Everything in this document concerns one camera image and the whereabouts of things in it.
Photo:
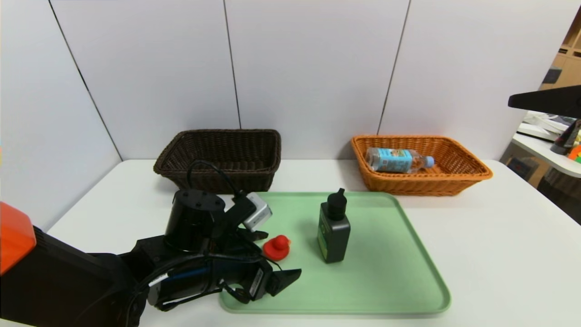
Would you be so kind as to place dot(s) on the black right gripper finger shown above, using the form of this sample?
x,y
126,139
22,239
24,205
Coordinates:
x,y
553,102

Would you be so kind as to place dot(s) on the dark brown wicker basket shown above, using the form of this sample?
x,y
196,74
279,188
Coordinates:
x,y
254,177

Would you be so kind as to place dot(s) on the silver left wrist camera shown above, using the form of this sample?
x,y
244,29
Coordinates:
x,y
256,212

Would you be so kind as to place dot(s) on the clear water bottle blue cap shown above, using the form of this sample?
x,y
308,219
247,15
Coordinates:
x,y
395,160

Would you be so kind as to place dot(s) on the wooden shelf cabinet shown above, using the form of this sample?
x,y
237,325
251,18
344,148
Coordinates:
x,y
567,59

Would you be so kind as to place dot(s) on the black bottle with green label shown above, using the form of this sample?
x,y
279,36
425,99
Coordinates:
x,y
336,240

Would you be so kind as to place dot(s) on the orange wicker basket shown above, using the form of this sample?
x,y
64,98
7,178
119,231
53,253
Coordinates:
x,y
454,184

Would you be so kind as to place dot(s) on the dark brown bin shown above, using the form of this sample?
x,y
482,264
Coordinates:
x,y
563,195

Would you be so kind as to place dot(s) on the light green plastic tray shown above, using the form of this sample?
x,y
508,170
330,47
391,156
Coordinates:
x,y
386,281

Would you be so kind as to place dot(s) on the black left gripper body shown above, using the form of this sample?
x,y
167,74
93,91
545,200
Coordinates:
x,y
257,283

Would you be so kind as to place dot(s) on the white side table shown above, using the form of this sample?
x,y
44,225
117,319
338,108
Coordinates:
x,y
540,150

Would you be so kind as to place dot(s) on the black cone shaped item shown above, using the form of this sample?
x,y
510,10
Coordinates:
x,y
563,143

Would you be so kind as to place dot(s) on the colourful toy cube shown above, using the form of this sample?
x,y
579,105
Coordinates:
x,y
576,155

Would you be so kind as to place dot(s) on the black and orange left arm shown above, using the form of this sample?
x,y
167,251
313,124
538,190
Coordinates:
x,y
68,281

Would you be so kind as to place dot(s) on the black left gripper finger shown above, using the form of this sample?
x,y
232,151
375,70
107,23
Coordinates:
x,y
256,235
283,279

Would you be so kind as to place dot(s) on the white power strip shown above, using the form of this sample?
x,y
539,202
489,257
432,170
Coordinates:
x,y
538,126

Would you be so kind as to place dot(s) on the red rubber duck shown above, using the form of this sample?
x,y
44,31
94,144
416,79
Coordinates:
x,y
278,249

